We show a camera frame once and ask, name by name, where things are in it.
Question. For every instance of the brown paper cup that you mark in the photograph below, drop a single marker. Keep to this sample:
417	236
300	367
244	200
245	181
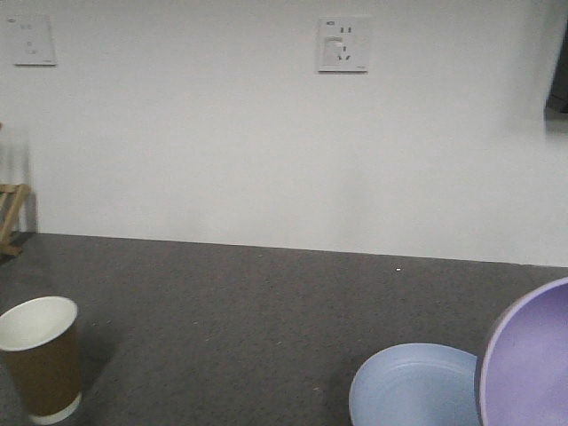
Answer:
39	346

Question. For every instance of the purple plastic bowl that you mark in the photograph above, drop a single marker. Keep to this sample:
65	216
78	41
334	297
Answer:
521	373

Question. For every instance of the light blue plastic plate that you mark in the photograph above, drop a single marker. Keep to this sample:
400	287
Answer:
415	384

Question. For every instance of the wooden rack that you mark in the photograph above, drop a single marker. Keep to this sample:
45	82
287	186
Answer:
12	200

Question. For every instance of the black range hood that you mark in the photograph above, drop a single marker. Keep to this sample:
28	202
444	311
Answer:
557	96

